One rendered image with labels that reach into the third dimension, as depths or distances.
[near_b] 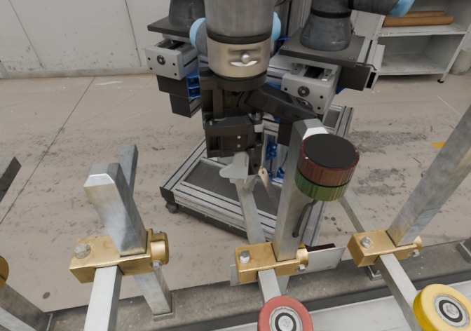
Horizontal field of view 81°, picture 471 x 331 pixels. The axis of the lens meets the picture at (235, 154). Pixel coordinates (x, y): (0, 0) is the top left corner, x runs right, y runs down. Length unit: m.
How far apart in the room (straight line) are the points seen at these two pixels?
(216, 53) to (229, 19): 0.04
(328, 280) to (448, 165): 0.38
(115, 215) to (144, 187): 1.51
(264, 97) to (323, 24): 0.56
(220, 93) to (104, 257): 0.30
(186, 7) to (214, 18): 0.76
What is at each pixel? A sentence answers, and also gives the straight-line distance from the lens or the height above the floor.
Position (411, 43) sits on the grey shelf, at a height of 0.25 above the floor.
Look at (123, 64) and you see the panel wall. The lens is 3.26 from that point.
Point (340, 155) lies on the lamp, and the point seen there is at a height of 1.17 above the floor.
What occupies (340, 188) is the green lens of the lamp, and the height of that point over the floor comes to 1.14.
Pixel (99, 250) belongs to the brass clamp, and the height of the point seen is 0.97.
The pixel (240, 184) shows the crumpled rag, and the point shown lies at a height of 0.87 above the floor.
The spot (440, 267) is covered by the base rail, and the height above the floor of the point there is 0.70.
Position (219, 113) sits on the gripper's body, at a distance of 0.37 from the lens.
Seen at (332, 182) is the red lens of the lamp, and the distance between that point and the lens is 0.30.
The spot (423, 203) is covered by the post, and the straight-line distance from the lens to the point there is 0.58.
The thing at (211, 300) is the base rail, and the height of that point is 0.70.
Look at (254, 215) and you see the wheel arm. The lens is 0.61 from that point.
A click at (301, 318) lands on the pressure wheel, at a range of 0.48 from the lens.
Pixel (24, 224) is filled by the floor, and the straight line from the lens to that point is 2.03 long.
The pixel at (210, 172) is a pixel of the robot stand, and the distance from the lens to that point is 1.60.
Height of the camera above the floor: 1.36
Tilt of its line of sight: 42 degrees down
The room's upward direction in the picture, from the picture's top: straight up
